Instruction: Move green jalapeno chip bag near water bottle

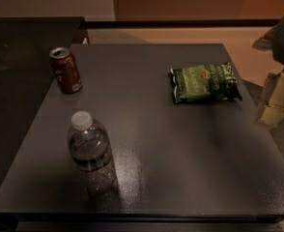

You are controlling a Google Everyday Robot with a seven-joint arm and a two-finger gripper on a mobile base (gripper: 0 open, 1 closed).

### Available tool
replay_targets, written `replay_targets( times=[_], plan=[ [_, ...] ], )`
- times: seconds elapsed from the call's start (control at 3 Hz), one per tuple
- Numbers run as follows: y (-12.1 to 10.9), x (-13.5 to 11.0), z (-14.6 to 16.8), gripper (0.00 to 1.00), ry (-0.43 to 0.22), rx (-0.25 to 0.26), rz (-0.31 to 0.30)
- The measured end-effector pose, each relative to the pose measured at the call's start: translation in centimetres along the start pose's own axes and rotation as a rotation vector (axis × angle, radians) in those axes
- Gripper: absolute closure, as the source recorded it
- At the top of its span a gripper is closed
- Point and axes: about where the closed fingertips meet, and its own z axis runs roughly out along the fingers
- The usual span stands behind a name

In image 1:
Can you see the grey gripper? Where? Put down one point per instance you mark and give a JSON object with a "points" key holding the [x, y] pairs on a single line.
{"points": [[272, 105]]}

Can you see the clear plastic water bottle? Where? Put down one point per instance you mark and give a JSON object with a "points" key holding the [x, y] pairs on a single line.
{"points": [[90, 149]]}

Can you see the green jalapeno chip bag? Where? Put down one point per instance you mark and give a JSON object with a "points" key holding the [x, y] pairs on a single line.
{"points": [[208, 82]]}

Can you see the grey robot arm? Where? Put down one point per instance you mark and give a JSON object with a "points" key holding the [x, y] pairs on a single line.
{"points": [[278, 43]]}

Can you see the red soda can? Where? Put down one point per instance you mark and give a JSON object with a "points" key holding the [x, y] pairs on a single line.
{"points": [[66, 72]]}

